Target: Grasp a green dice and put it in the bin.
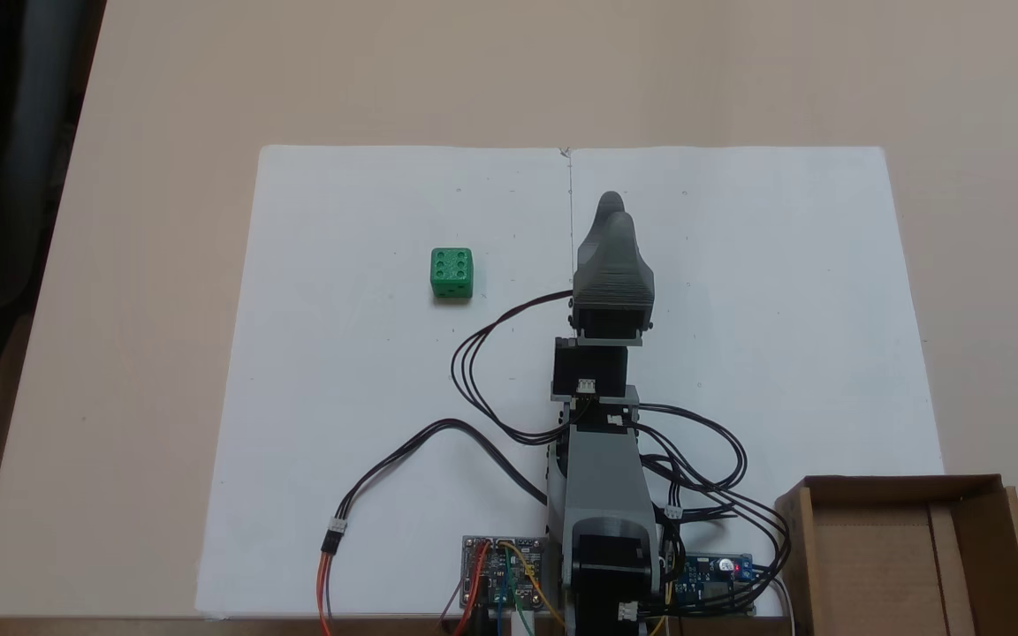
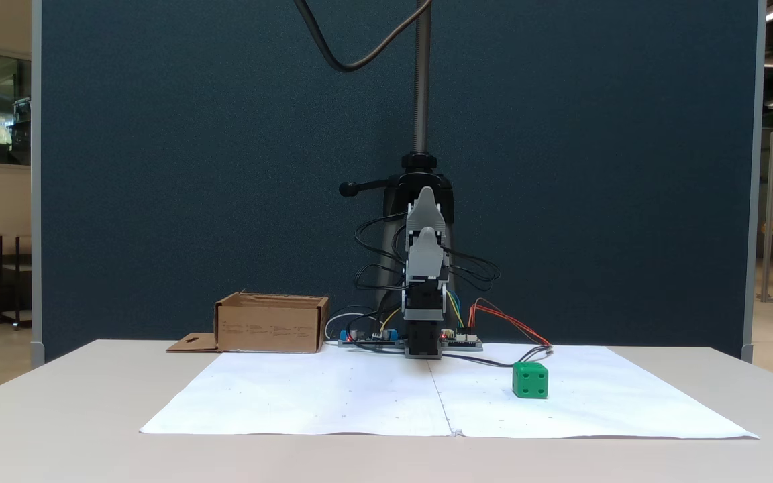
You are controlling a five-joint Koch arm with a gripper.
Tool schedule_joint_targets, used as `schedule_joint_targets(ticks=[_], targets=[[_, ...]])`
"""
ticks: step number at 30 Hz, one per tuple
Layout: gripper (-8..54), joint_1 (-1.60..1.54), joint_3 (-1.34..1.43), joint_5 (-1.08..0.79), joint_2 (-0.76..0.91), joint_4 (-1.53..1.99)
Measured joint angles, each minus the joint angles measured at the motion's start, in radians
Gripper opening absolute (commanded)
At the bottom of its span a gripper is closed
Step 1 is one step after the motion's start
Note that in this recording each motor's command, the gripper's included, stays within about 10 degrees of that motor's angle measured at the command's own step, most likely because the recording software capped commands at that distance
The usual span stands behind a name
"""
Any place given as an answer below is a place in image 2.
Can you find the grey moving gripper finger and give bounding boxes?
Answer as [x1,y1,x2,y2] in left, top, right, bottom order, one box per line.
[405,227,449,281]

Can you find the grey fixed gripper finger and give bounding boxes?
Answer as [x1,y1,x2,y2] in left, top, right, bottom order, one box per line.
[407,187,445,234]

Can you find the green dice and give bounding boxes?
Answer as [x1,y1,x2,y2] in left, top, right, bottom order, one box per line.
[513,362,550,400]

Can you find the blue circuit board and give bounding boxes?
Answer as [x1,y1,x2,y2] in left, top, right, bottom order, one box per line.
[337,327,402,350]

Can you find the brown cardboard box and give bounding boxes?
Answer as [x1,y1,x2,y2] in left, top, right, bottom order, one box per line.
[166,291,330,354]

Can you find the white paper sheet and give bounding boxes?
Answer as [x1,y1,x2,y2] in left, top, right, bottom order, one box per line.
[429,343,760,441]
[140,350,454,437]

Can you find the blue partition panel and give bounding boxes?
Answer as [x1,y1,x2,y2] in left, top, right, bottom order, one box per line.
[31,0,768,366]

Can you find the black shelf rack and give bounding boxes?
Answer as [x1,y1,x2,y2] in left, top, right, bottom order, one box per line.
[0,233,33,329]

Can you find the black elbow motor cable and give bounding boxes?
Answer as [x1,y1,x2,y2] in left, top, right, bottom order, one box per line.
[354,211,409,292]

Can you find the black wrist motor cable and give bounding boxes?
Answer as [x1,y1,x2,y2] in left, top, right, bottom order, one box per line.
[446,245,500,286]

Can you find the circuit board with coloured wires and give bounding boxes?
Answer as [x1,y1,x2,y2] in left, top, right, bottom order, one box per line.
[440,329,484,352]

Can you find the orange wire bundle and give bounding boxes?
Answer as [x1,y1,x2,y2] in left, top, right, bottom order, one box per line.
[468,299,552,350]

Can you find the black cable on paper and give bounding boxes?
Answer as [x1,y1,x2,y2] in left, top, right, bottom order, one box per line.
[440,345,554,368]

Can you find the black camera tripod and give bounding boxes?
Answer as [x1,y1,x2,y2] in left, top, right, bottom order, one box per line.
[340,0,458,329]

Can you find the dark hanging cable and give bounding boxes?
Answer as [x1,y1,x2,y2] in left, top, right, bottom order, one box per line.
[293,0,433,73]

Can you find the framed wall window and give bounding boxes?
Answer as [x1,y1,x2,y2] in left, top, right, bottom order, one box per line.
[0,46,32,172]

